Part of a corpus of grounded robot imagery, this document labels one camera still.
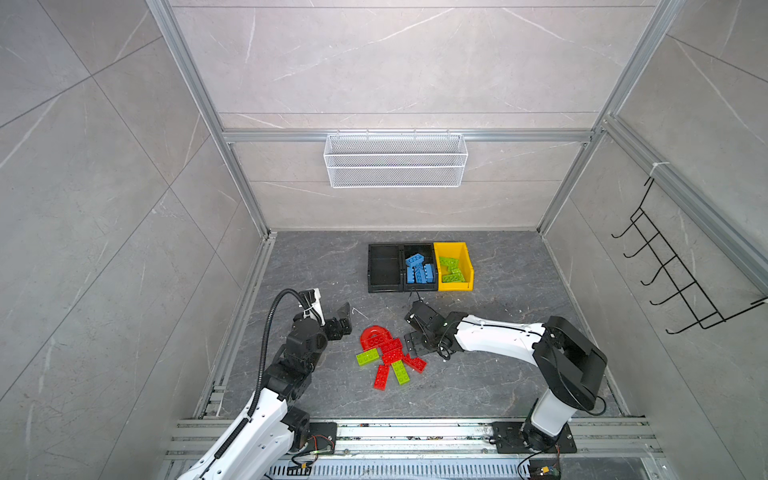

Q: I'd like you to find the red arch lego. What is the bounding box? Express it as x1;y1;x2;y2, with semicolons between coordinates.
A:
360;325;392;351

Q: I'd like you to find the red lego block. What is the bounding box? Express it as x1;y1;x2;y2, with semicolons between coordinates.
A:
380;338;404;365

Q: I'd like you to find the black bin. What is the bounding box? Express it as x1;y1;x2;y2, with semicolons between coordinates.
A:
403;243;438;291
367;243;405;293

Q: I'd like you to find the yellow plastic bin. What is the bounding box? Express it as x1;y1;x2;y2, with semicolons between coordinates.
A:
433;242;475;292

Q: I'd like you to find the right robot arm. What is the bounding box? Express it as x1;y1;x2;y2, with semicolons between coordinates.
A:
405;300;608;451

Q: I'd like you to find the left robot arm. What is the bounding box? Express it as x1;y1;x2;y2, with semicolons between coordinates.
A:
180;288;352;479

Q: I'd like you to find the small metal hex key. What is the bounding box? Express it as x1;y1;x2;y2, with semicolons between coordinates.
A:
351;307;369;320

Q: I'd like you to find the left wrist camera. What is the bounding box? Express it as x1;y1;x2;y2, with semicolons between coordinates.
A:
299;288;325;326

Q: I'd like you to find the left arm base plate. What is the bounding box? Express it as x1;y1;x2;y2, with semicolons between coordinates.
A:
289;421;338;455

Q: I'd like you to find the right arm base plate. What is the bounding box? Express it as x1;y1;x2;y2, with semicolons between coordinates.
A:
491;421;577;454

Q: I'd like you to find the white wire mesh basket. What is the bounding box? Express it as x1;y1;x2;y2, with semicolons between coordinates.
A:
323;133;469;189

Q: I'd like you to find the black wire hook rack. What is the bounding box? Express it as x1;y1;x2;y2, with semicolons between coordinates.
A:
611;177;767;335

